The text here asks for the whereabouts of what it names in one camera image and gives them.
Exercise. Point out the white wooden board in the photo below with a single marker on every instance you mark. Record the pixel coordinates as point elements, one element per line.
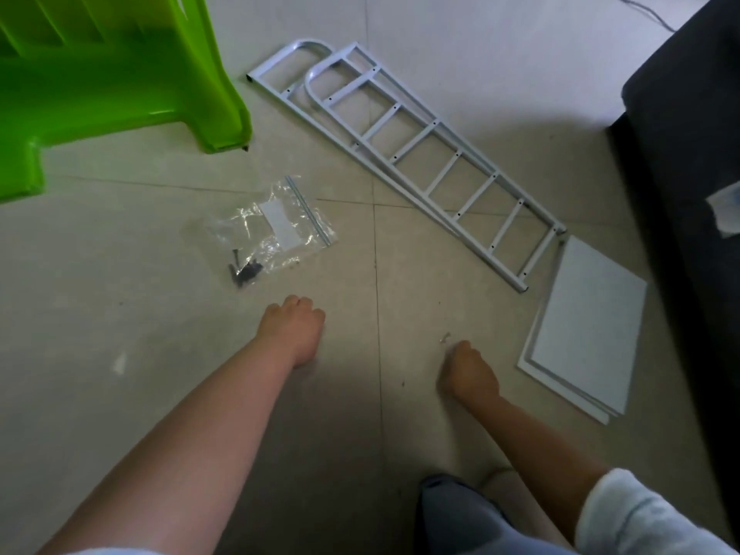
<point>567,397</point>
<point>590,323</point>

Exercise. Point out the person's white shirt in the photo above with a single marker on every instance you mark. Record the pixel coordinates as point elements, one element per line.
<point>648,520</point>

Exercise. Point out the person's right forearm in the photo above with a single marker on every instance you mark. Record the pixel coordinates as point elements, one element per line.
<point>538,456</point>

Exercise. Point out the clear plastic screw bag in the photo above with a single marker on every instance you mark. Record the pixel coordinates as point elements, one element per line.
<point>272,231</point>

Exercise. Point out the white metal frame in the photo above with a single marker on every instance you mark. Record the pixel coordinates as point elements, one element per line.
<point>384,181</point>
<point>463,138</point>

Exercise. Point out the person's left forearm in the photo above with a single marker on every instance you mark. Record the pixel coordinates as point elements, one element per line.
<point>173,456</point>

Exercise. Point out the grey sofa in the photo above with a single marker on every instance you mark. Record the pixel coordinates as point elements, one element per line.
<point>694,341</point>

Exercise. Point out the person's right hand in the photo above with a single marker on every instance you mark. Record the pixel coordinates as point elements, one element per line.
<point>468,375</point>

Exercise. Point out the green plastic stool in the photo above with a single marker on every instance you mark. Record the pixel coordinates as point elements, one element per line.
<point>116,75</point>

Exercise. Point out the person's left hand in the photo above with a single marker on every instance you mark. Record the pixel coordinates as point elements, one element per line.
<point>291,329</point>

